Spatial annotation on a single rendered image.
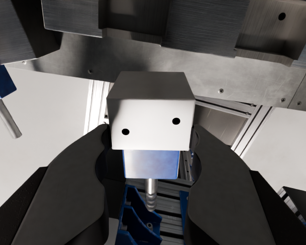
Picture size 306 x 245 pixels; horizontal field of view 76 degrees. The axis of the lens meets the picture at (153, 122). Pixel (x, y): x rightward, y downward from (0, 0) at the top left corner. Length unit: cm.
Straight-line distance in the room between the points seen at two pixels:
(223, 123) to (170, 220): 68
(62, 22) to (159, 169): 14
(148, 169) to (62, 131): 128
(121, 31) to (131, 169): 11
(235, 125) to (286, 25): 86
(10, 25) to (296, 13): 26
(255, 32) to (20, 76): 126
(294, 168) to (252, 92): 144
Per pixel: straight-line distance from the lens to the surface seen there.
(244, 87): 30
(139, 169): 16
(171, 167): 15
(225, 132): 106
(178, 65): 27
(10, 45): 25
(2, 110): 29
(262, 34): 21
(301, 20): 22
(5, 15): 25
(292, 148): 159
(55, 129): 143
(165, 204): 47
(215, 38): 17
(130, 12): 20
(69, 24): 18
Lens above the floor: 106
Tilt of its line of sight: 60 degrees down
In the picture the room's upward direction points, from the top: 176 degrees counter-clockwise
